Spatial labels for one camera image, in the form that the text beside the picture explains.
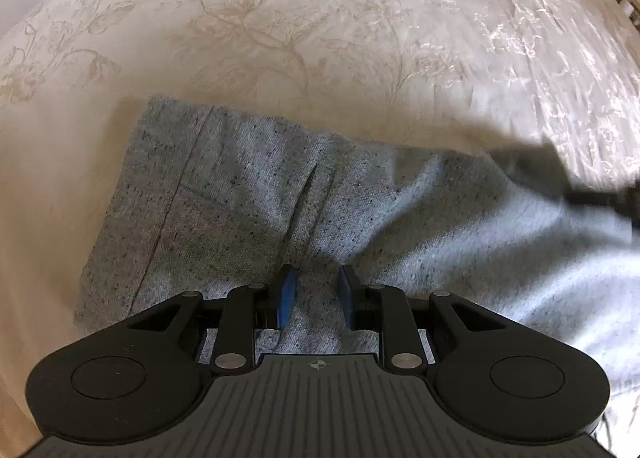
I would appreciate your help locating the cream floral bedspread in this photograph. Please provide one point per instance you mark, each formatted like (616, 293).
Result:
(310, 38)

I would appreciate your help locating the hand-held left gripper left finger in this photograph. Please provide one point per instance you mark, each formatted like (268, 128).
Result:
(287, 294)

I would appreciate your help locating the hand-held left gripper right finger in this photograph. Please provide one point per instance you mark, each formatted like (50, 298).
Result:
(346, 295)

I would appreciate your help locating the grey speckled pants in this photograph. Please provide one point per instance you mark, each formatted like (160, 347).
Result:
(400, 218)

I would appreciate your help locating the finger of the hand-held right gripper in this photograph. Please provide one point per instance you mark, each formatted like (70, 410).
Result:
(607, 203)

